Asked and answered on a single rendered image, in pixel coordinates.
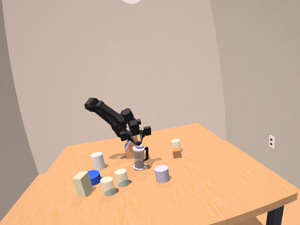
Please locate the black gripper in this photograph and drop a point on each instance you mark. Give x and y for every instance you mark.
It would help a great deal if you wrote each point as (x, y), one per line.
(135, 131)

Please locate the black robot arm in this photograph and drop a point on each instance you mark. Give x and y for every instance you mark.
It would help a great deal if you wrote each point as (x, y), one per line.
(117, 121)

